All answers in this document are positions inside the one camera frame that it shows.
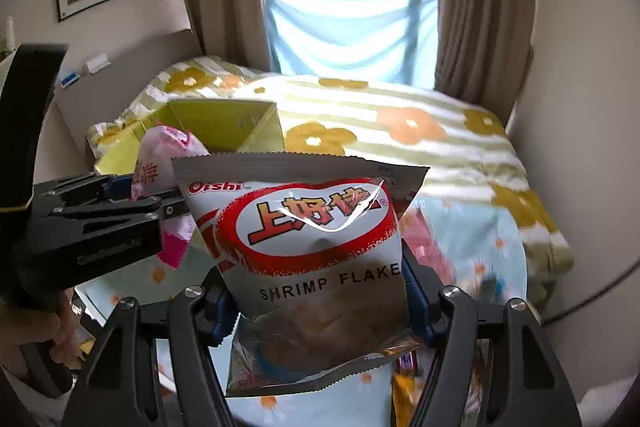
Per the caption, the pink snack packet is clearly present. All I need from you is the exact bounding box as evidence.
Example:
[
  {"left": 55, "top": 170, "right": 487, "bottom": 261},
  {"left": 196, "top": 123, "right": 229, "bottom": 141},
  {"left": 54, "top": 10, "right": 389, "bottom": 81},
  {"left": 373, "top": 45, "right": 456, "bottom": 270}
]
[{"left": 131, "top": 126, "right": 208, "bottom": 269}]

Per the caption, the Oishi shrimp flake bag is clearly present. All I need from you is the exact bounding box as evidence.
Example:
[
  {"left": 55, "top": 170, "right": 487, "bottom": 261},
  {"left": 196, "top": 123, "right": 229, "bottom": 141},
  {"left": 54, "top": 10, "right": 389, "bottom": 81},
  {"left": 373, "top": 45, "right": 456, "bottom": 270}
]
[{"left": 172, "top": 153, "right": 426, "bottom": 397}]

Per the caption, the person's left hand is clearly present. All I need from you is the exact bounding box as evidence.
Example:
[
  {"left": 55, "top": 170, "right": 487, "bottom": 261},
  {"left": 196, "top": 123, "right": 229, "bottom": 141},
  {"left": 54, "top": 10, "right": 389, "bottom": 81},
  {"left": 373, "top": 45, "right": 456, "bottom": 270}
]
[{"left": 0, "top": 288, "right": 80, "bottom": 379}]

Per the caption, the yellow-green cardboard box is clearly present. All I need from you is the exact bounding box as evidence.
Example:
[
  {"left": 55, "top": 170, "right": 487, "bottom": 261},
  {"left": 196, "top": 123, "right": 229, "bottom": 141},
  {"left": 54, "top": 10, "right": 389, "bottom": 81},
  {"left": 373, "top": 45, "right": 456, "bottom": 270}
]
[{"left": 94, "top": 98, "right": 284, "bottom": 174}]

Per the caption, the beige headboard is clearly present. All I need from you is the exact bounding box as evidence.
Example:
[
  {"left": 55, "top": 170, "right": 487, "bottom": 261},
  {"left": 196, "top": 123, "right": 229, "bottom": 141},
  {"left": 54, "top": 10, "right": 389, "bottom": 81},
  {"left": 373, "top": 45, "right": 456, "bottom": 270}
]
[{"left": 54, "top": 29, "right": 202, "bottom": 162}]

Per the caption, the blue white small box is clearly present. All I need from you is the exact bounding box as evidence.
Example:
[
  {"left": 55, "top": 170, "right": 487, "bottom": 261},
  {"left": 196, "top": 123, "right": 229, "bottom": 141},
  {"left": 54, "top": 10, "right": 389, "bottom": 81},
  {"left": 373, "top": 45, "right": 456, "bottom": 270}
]
[{"left": 58, "top": 72, "right": 80, "bottom": 89}]

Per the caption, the yellow snack packet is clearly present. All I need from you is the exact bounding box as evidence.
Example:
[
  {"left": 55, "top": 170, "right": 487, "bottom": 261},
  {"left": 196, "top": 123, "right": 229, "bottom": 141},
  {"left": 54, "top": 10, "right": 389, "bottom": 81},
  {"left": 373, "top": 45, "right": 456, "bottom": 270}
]
[{"left": 392, "top": 374, "right": 425, "bottom": 427}]

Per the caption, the blue daisy cloth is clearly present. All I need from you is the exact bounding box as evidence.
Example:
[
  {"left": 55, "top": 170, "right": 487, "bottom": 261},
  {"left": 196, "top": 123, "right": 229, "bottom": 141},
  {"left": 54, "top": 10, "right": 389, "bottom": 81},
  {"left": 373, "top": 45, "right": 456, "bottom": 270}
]
[{"left": 76, "top": 197, "right": 527, "bottom": 426}]

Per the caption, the striped floral duvet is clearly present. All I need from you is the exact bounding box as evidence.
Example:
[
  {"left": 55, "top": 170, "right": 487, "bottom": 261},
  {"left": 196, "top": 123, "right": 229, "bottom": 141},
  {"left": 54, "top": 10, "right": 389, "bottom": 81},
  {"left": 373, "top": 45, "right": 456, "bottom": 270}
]
[{"left": 86, "top": 56, "right": 574, "bottom": 308}]

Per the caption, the black cable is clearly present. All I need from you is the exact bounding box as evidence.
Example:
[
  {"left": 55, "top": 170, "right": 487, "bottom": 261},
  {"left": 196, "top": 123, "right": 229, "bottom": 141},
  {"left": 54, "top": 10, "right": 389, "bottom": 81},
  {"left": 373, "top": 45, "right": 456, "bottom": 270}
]
[{"left": 541, "top": 256, "right": 640, "bottom": 327}]

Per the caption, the white wall switch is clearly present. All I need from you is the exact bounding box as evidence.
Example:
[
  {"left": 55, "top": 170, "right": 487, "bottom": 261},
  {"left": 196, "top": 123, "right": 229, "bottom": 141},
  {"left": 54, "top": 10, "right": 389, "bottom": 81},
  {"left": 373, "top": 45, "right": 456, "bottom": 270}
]
[{"left": 86, "top": 53, "right": 111, "bottom": 75}]

